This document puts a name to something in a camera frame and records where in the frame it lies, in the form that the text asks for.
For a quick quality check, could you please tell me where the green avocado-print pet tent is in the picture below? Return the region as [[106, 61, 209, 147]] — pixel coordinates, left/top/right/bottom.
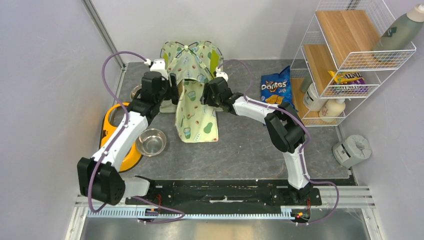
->
[[164, 47, 215, 96]]

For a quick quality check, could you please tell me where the green avocado-print tent mat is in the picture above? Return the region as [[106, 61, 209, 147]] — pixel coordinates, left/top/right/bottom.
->
[[175, 79, 219, 144]]

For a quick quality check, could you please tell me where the steel pet bowl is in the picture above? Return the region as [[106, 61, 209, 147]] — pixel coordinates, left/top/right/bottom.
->
[[135, 128, 167, 157], [130, 85, 142, 102]]

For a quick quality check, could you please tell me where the long black tent pole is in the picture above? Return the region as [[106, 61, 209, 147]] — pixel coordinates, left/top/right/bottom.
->
[[159, 40, 213, 60]]

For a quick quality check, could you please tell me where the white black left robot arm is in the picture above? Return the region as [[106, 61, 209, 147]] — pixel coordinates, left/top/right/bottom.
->
[[77, 71, 179, 206]]

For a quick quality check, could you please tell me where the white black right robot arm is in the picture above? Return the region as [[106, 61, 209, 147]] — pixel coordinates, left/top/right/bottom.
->
[[200, 77, 313, 205]]

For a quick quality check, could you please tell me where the blue Doritos chip bag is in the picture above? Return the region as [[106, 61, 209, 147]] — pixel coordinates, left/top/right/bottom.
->
[[260, 65, 295, 107]]

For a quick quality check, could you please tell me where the orange double bowl holder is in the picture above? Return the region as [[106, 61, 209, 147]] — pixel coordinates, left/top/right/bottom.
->
[[98, 101, 144, 173]]

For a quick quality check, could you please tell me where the white jar under shelf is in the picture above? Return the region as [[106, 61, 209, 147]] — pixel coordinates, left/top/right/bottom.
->
[[303, 83, 328, 112]]

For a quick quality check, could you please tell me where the beige lotion bottle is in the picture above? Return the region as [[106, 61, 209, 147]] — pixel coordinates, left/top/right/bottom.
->
[[318, 98, 346, 123]]

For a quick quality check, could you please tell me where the yellow M&M's candy bag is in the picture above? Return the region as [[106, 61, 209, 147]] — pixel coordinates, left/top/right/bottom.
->
[[328, 71, 365, 85]]

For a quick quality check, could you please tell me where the green bottle with beige cap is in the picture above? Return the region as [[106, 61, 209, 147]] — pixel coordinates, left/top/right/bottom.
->
[[373, 4, 424, 51]]

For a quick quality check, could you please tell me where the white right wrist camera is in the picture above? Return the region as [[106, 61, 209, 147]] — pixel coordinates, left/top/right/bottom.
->
[[214, 67, 229, 82]]

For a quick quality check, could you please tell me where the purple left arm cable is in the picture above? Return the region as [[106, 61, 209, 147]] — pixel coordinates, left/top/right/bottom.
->
[[86, 50, 186, 225]]

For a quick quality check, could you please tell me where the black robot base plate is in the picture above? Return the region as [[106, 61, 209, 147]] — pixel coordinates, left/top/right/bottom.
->
[[144, 179, 322, 215]]

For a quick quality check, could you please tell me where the white wire shelf rack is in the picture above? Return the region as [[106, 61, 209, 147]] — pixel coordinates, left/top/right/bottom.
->
[[291, 0, 416, 127]]

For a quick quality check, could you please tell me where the aluminium rail with cable comb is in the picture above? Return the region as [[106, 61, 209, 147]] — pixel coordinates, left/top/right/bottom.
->
[[75, 186, 376, 221]]

